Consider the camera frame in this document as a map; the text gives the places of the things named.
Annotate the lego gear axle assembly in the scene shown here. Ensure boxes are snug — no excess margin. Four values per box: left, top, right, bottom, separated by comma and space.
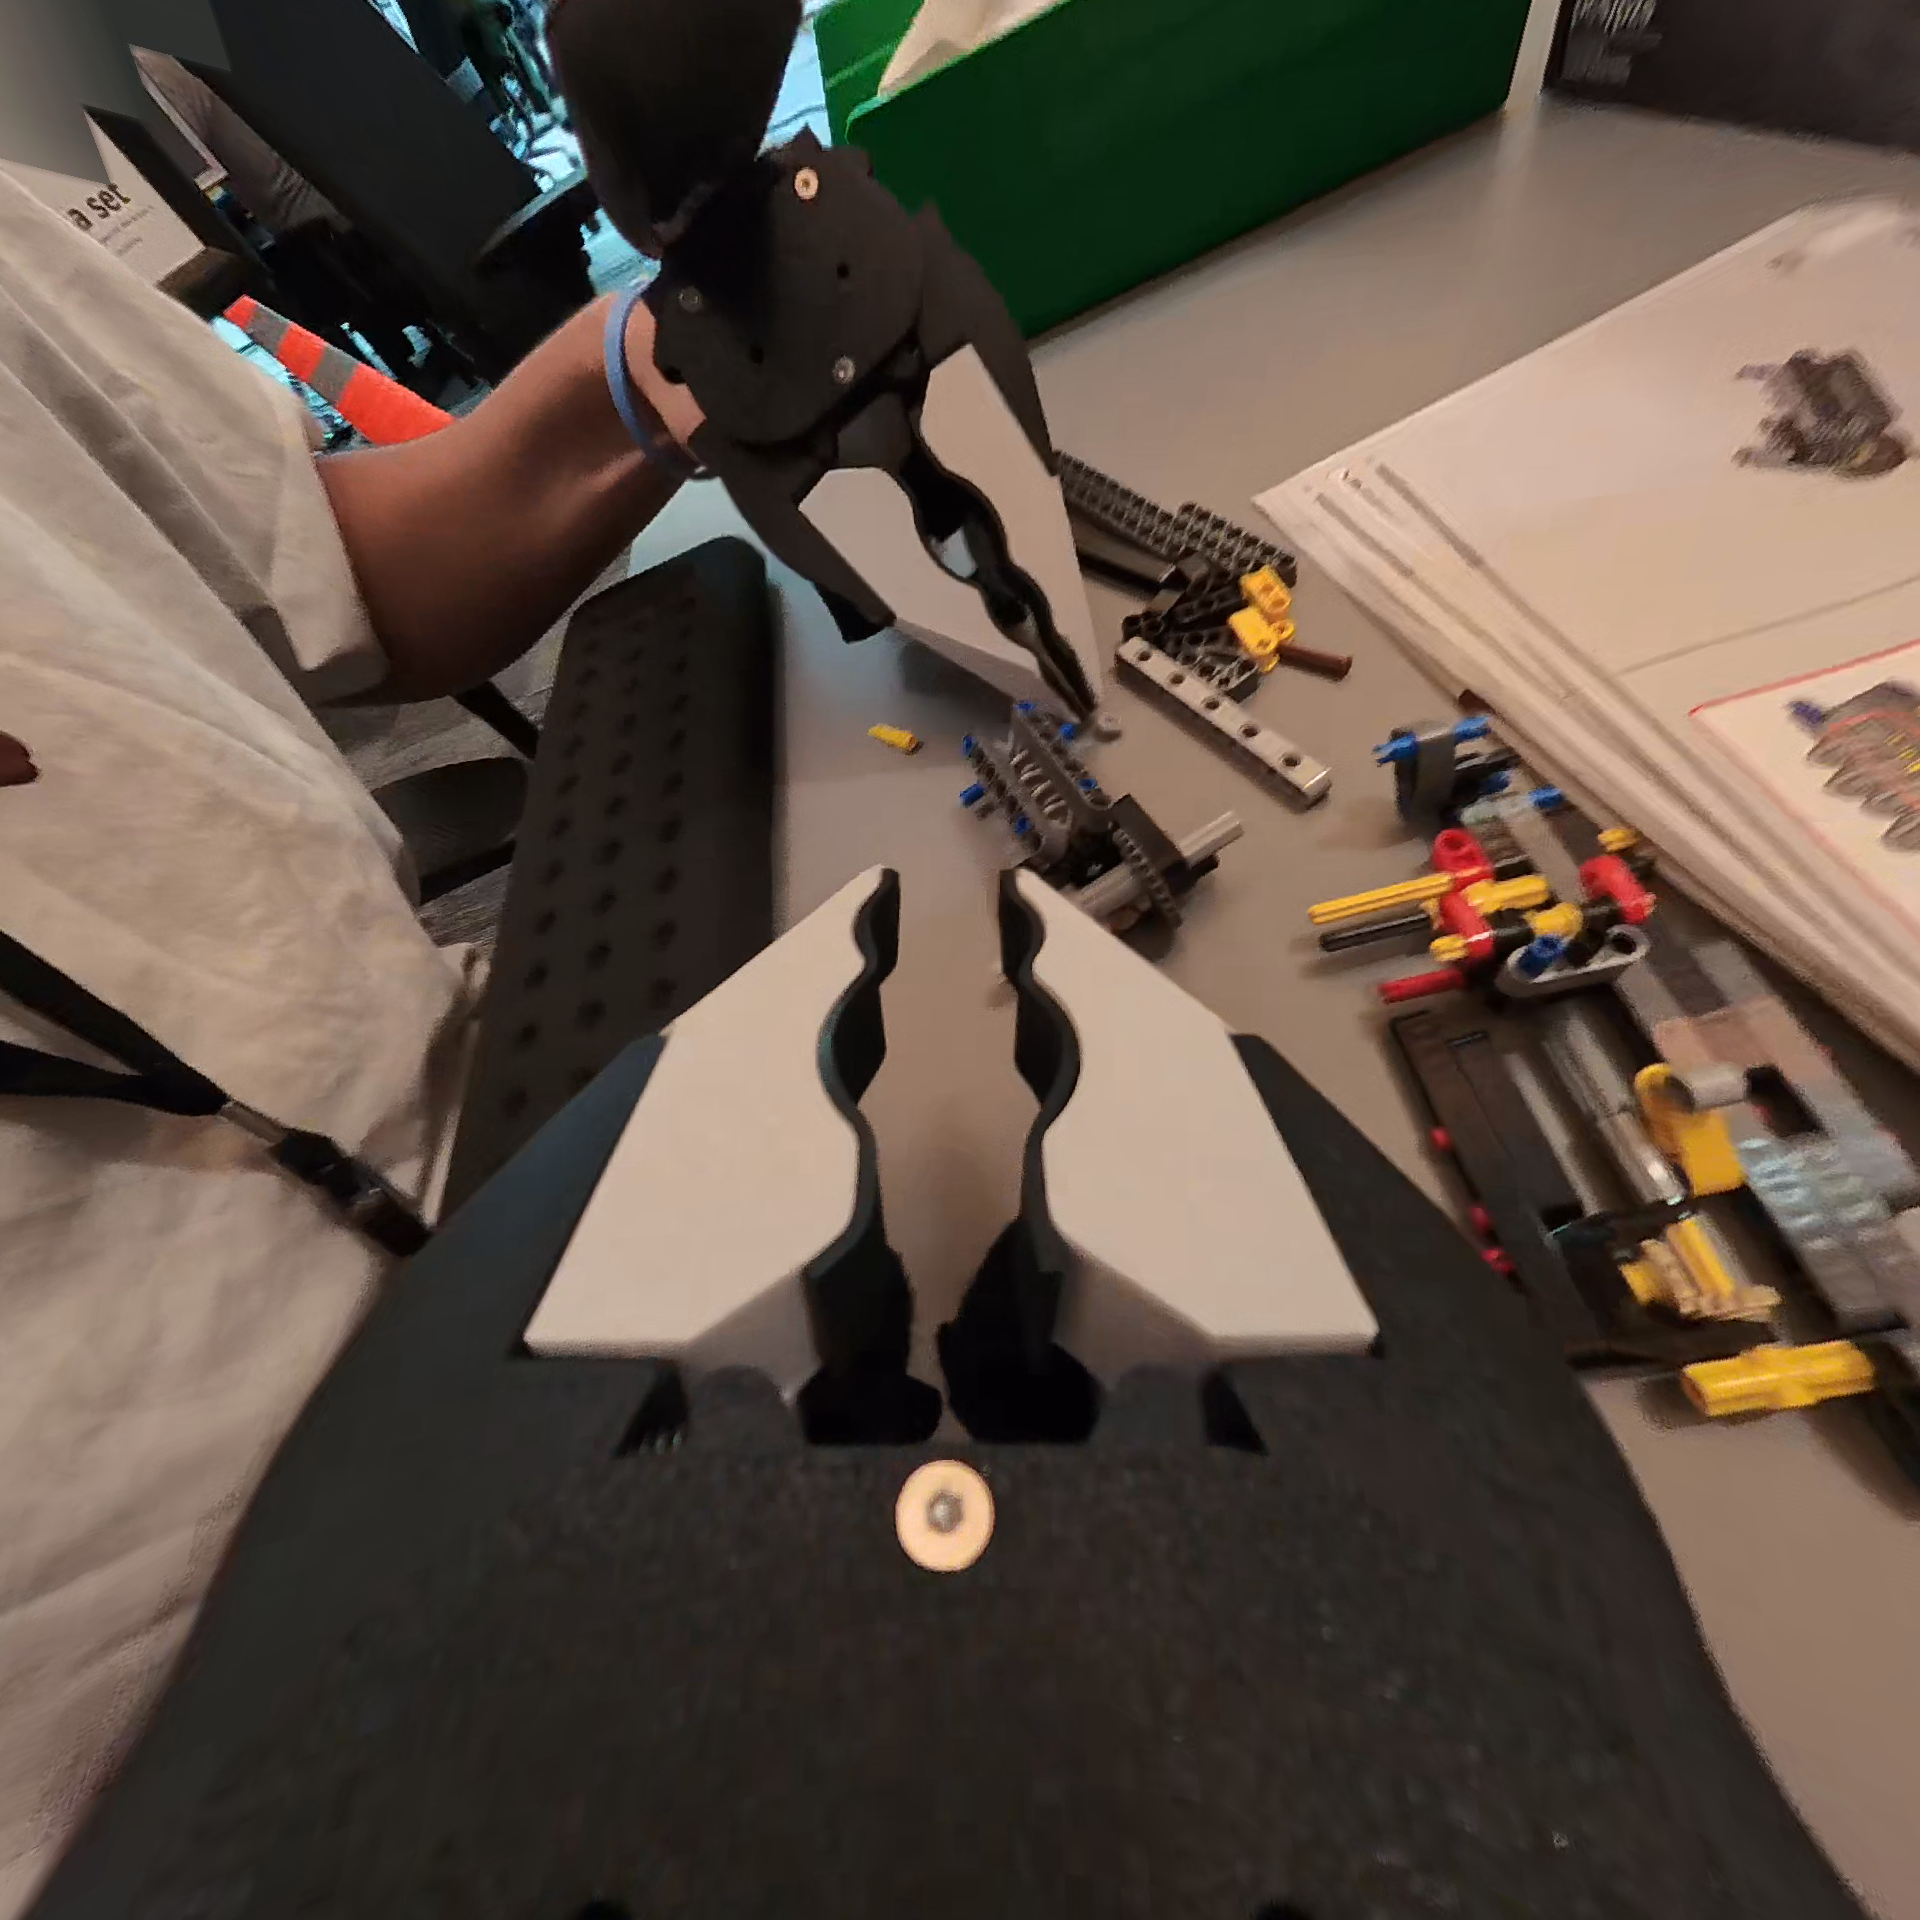
957, 697, 1248, 940

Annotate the grey black lego chassis assembly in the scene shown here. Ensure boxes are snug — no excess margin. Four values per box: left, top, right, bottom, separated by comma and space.
1309, 717, 1920, 1421

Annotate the blue wristband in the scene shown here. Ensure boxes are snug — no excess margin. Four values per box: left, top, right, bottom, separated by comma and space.
601, 292, 693, 482

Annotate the lego instruction booklet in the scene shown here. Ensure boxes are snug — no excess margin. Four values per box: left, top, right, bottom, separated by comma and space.
1257, 195, 1920, 1075

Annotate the black chair armrest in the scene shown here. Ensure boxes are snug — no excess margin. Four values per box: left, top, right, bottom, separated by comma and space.
366, 743, 541, 906

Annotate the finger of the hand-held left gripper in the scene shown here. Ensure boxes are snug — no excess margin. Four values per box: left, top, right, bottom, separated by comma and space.
919, 349, 1109, 711
798, 456, 1110, 727

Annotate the black office chair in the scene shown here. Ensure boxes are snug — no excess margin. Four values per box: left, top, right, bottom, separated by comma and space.
211, 0, 603, 379

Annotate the light grey lego beam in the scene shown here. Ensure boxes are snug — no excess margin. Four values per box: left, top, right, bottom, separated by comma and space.
1117, 636, 1334, 811

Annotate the black perforated board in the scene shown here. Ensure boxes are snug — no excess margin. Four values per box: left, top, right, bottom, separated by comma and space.
443, 537, 782, 1218

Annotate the black lego set box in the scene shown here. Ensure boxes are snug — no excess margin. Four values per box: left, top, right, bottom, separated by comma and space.
1544, 0, 1920, 153

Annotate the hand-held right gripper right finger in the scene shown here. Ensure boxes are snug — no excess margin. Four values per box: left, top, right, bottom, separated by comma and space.
997, 865, 1383, 1404

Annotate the bundle of black lego beams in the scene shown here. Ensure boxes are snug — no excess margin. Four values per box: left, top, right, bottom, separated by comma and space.
1050, 451, 1352, 700

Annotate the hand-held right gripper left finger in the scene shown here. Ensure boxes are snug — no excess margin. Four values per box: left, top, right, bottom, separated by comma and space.
518, 865, 903, 1413

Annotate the person's left forearm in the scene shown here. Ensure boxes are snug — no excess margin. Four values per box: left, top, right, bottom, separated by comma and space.
314, 292, 708, 700

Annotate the green storage bin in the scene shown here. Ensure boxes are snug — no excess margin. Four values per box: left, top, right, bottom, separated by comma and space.
810, 0, 1541, 340

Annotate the black shoulder strap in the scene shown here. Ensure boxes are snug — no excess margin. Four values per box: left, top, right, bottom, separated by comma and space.
0, 930, 430, 1261

